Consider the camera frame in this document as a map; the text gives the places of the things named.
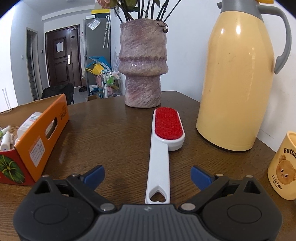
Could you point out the green spray bottle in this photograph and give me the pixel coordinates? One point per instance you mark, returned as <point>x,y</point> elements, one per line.
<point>4,131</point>

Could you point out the metal rolling cart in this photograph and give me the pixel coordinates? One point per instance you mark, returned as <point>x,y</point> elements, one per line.
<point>110,83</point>

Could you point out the pink textured vase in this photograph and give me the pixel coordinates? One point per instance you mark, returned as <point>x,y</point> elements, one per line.
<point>143,59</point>

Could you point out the white plastic bottle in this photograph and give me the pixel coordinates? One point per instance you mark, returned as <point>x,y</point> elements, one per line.
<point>25,126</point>

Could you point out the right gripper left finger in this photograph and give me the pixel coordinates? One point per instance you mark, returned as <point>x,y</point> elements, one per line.
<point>87,181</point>

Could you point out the pink bucket with dustpans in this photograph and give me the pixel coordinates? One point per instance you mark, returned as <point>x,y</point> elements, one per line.
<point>98,64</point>

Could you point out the grey refrigerator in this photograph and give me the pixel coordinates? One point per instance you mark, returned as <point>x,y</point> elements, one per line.
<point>93,40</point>

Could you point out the red white lint brush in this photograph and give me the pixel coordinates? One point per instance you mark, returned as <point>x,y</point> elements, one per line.
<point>167,135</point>

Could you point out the dark brown door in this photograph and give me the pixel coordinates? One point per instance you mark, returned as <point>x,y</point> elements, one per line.
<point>63,56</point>

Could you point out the dried pink roses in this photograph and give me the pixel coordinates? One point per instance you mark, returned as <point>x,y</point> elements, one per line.
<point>153,10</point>

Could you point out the yellow bear mug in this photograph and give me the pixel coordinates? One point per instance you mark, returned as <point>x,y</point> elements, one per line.
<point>281,171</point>

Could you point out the small cardboard box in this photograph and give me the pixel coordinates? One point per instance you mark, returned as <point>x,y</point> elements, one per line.
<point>93,97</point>

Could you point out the yellow thermos jug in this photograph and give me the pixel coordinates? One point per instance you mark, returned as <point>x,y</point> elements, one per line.
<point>239,74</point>

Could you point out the orange red cardboard box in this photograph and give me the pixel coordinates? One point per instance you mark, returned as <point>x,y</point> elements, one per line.
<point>24,163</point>

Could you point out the white mop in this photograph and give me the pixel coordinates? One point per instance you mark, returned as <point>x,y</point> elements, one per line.
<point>6,98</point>

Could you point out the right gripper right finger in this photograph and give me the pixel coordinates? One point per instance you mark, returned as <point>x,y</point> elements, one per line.
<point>206,181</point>

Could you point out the black folding chair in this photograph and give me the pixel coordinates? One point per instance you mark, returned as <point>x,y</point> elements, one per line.
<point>67,89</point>

